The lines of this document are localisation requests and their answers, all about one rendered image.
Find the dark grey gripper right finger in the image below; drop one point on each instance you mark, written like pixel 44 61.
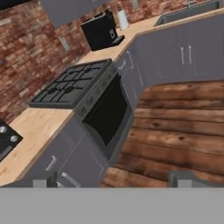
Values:
pixel 186 178

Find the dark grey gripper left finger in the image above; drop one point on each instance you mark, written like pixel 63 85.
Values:
pixel 43 178

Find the grey cupboard door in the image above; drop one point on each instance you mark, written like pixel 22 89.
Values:
pixel 58 148
pixel 86 164
pixel 207 48
pixel 167 55

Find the grey oven with dark door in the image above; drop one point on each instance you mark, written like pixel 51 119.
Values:
pixel 108 116

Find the black appliance with silver knobs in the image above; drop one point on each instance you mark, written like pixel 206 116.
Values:
pixel 7 138

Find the black gas hob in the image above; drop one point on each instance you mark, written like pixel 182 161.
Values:
pixel 70 84

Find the grey corner cupboard run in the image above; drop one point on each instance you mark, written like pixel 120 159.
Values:
pixel 131 78

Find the black coffee machine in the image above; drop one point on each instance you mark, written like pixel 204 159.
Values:
pixel 100 30

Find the grey sink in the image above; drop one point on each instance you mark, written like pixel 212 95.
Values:
pixel 186 13

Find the white paper towel roll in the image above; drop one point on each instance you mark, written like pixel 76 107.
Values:
pixel 123 19

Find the silver tap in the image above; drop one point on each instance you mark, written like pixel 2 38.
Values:
pixel 191 3

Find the grey wall socket plate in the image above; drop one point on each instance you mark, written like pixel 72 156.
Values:
pixel 134 4
pixel 65 43

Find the grey wall cupboard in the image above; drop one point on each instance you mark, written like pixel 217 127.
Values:
pixel 70 10

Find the black wall appliance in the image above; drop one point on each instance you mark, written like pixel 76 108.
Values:
pixel 11 3

